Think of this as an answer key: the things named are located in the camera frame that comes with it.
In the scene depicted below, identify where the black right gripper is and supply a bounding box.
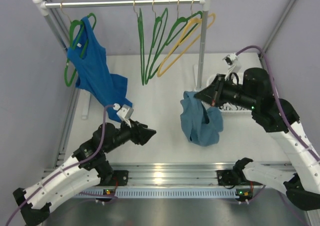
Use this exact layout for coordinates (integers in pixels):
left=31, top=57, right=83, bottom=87
left=194, top=73, right=258, bottom=111

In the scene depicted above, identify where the light blue tank top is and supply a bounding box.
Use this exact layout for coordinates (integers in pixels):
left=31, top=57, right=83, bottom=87
left=180, top=91, right=224, bottom=147

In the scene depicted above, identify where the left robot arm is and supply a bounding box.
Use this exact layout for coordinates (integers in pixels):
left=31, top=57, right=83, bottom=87
left=13, top=121, right=156, bottom=226

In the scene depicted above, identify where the yellow hanger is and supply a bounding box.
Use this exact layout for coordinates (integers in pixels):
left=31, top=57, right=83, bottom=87
left=156, top=0, right=216, bottom=78

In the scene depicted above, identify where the royal blue tank top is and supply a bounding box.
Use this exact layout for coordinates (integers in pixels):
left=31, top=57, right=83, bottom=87
left=67, top=16, right=133, bottom=107

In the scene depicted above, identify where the green hanger with blue top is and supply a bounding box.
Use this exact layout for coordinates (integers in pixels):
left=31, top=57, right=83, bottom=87
left=60, top=2, right=97, bottom=87

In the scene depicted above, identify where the white plastic laundry basket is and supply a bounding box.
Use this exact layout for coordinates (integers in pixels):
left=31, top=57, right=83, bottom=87
left=206, top=74, right=251, bottom=114

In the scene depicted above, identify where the silver clothes rack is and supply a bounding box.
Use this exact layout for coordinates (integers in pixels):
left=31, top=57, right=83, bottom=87
left=31, top=0, right=213, bottom=119

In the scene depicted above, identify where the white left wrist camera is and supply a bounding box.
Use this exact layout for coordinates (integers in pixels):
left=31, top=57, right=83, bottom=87
left=116, top=105, right=134, bottom=127

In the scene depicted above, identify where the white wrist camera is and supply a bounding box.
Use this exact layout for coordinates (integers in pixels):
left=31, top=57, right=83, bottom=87
left=116, top=105, right=134, bottom=127
left=222, top=53, right=242, bottom=79

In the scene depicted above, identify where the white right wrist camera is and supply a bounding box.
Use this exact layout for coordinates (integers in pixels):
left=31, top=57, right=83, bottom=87
left=222, top=53, right=242, bottom=79

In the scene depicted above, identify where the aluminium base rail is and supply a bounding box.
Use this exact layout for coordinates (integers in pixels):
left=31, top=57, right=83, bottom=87
left=42, top=162, right=311, bottom=199

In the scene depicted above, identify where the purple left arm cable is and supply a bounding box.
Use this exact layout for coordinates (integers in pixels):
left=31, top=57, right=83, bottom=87
left=4, top=103, right=120, bottom=226

